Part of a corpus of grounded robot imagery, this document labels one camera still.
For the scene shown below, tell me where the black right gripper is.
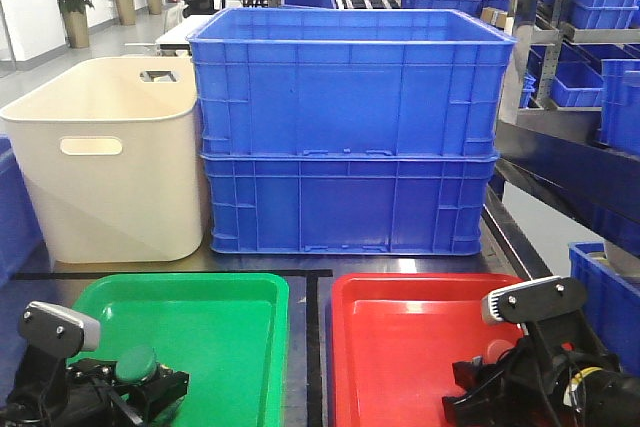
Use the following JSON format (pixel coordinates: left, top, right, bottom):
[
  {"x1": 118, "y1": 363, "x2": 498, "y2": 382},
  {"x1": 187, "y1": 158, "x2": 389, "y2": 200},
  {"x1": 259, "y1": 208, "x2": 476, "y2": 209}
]
[{"x1": 442, "y1": 355, "x2": 530, "y2": 426}]

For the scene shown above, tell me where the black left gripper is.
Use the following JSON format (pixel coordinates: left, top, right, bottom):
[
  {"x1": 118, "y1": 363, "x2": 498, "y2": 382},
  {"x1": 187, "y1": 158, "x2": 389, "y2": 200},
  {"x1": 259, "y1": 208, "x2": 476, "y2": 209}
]
[{"x1": 64, "y1": 358, "x2": 190, "y2": 426}]

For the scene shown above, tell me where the green mushroom push button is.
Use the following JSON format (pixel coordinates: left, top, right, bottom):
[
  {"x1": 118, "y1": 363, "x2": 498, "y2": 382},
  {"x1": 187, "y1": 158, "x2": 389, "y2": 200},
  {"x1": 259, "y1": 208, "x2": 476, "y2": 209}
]
[{"x1": 115, "y1": 345, "x2": 158, "y2": 384}]

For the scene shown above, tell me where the red plastic tray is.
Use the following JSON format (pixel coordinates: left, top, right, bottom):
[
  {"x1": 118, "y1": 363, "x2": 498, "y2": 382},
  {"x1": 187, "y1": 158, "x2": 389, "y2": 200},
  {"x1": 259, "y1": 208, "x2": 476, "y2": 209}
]
[{"x1": 329, "y1": 273, "x2": 522, "y2": 426}]

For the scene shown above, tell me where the green plastic tray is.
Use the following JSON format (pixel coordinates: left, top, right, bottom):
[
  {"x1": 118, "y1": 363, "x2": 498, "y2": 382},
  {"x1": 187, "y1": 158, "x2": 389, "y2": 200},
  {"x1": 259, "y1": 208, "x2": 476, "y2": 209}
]
[{"x1": 73, "y1": 273, "x2": 289, "y2": 426}]

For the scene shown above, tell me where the blue bin left edge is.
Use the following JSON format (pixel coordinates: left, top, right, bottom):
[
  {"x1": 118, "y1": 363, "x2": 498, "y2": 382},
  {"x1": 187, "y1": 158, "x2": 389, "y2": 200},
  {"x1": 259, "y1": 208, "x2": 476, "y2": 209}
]
[{"x1": 1, "y1": 136, "x2": 42, "y2": 286}]

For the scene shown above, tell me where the lower stacked blue crate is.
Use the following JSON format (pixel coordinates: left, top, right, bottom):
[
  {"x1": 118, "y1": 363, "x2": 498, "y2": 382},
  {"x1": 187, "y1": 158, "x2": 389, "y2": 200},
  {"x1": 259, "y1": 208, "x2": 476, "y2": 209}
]
[{"x1": 202, "y1": 152, "x2": 499, "y2": 256}]

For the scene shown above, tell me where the stacked blue crate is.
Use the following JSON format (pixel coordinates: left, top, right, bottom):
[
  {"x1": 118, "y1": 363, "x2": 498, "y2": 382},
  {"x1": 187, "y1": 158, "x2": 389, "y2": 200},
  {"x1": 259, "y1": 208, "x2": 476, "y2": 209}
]
[
  {"x1": 188, "y1": 8, "x2": 515, "y2": 156},
  {"x1": 202, "y1": 152, "x2": 499, "y2": 256}
]

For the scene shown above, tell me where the cream plastic basket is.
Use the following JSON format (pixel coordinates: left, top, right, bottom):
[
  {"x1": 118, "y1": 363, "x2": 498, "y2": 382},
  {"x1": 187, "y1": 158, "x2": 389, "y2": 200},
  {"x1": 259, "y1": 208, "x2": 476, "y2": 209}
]
[{"x1": 1, "y1": 56, "x2": 207, "y2": 263}]

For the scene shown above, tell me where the upper stacked blue crate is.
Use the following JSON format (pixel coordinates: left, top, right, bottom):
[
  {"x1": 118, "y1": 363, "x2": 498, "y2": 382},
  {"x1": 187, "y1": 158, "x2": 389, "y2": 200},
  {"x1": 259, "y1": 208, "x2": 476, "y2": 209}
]
[{"x1": 188, "y1": 8, "x2": 515, "y2": 156}]

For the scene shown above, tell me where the potted plant left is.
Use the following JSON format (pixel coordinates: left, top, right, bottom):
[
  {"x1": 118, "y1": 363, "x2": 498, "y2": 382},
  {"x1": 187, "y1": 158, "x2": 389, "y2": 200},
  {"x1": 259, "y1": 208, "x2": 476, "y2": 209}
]
[{"x1": 57, "y1": 0, "x2": 94, "y2": 49}]

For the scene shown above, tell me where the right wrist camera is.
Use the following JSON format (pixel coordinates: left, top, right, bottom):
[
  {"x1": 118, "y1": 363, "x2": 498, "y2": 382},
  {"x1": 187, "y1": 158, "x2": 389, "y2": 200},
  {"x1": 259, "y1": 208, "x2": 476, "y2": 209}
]
[{"x1": 481, "y1": 276, "x2": 587, "y2": 325}]

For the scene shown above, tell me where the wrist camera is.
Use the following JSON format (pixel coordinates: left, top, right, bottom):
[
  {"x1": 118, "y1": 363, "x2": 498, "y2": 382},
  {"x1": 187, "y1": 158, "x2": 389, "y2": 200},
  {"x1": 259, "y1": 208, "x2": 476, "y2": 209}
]
[
  {"x1": 481, "y1": 276, "x2": 587, "y2": 325},
  {"x1": 18, "y1": 301, "x2": 101, "y2": 359}
]

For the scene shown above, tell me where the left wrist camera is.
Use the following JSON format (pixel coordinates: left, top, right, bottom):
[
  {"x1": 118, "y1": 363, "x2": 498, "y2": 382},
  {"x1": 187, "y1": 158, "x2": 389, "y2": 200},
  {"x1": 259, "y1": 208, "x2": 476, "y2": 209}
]
[{"x1": 18, "y1": 301, "x2": 101, "y2": 359}]

